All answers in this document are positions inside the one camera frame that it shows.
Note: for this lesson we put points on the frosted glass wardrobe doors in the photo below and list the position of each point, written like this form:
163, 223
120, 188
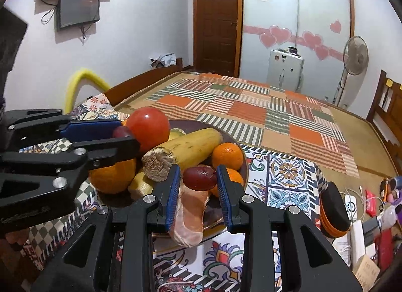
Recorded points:
319, 29

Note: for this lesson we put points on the small wall monitor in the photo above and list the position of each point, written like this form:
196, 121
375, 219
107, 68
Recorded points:
70, 13

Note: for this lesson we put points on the small orange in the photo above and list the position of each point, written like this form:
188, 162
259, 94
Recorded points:
227, 154

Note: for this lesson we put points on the white standing fan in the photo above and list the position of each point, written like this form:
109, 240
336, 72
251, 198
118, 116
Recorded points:
355, 62

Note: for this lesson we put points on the silver suitcase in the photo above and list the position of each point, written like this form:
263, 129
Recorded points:
285, 69

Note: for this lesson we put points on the pile of toys and bags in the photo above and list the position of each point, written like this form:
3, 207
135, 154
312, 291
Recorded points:
390, 191

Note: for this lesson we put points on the wooden bed headboard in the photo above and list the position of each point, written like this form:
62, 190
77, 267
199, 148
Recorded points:
385, 116

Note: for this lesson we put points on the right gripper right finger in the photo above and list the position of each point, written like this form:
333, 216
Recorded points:
308, 261

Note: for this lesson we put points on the colourful patterned blanket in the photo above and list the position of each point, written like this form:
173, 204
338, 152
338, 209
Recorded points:
277, 179

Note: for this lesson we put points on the raw meat slice toy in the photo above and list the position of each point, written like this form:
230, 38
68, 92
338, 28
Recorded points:
187, 227

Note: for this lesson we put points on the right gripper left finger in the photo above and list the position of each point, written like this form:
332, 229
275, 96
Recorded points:
84, 262

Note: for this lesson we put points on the large orange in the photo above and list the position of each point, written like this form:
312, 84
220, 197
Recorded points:
113, 179

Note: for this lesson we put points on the red tomato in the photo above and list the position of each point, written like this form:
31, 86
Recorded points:
149, 126

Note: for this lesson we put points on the yellow foam tube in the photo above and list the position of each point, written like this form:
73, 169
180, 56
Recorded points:
75, 84

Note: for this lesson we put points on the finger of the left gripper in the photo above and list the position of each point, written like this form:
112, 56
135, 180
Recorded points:
94, 146
42, 125

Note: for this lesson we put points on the brown wooden door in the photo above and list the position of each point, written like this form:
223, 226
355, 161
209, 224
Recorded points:
216, 36

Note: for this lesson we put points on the patchwork striped bed mat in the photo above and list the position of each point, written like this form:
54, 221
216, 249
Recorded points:
259, 115

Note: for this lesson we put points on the red grape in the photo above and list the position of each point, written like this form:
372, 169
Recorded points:
200, 178

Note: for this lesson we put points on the small tangerine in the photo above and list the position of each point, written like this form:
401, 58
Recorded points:
234, 176

